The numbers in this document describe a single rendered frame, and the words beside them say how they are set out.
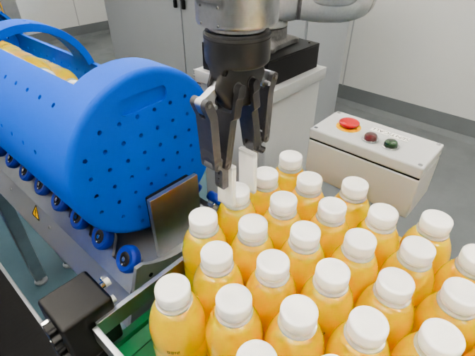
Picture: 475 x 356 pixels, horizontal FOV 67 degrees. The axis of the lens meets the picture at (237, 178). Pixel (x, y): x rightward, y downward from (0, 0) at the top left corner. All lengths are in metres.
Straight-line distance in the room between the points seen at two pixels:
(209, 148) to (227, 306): 0.18
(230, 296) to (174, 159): 0.31
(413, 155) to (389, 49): 2.79
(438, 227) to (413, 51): 2.86
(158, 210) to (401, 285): 0.36
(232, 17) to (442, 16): 2.92
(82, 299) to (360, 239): 0.36
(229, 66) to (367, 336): 0.30
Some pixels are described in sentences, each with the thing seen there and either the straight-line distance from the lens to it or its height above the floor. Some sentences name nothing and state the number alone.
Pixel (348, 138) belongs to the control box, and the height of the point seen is 1.10.
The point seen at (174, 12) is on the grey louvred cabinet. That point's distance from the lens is 3.00.
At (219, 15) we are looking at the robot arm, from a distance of 0.38.
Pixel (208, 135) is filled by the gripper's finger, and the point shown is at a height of 1.20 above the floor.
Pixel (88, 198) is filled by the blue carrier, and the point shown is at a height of 1.08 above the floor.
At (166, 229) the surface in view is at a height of 0.98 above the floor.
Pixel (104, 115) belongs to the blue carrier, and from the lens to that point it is 0.53.
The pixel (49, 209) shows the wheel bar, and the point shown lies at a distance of 0.84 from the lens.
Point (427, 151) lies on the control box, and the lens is 0.66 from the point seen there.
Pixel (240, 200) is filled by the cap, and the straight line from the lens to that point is 0.51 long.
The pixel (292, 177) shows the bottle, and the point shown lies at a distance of 0.61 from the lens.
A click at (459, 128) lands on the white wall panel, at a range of 3.38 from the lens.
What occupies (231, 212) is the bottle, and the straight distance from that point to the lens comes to 0.53.
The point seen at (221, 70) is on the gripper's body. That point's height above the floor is 1.27.
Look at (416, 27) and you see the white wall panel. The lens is 3.31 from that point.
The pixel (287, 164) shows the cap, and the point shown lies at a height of 1.07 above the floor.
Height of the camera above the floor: 1.40
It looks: 35 degrees down
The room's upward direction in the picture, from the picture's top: straight up
